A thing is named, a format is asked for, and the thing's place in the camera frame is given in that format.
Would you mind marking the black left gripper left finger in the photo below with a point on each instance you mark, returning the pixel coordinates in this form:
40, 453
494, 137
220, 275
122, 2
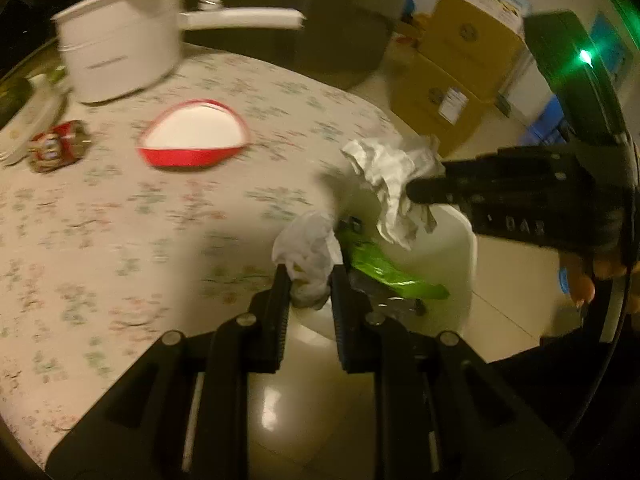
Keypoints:
254, 341

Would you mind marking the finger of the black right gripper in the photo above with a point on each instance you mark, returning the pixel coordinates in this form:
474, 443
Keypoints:
490, 164
452, 189

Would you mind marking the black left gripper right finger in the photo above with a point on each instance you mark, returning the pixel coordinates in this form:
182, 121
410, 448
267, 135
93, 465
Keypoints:
367, 340

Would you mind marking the white paper napkin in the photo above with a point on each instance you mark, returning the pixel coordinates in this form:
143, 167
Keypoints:
385, 169

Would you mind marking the green snack bag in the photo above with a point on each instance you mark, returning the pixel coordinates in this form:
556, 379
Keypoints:
366, 257

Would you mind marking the small white tissue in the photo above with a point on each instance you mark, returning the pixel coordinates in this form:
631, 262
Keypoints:
309, 250

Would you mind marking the white trash bin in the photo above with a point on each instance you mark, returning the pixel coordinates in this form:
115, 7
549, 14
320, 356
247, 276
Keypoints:
445, 257

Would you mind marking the person's right hand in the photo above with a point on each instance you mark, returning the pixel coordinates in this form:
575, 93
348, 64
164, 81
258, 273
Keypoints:
582, 273

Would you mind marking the lower cardboard box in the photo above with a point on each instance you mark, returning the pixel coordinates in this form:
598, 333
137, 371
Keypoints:
434, 103

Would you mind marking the cardboard box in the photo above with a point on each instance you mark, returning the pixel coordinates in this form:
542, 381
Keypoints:
471, 46
434, 103

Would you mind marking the upper cardboard box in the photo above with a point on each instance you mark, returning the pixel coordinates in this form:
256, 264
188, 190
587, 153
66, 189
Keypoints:
471, 46

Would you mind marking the floral tablecloth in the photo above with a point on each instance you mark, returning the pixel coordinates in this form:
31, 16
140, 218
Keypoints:
101, 257

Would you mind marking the white electric cooking pot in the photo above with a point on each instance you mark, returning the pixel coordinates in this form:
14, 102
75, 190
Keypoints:
111, 48

